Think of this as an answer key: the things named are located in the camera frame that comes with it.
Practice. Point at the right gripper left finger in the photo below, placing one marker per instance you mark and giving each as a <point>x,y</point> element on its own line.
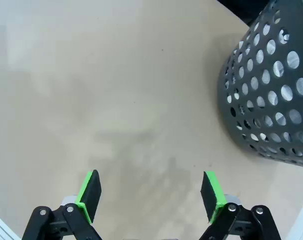
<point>90,195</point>

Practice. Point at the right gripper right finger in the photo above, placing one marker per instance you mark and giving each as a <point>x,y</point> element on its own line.
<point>211,195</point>

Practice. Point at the dark grey perforated basket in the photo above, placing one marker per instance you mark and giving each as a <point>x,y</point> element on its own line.
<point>299,25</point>

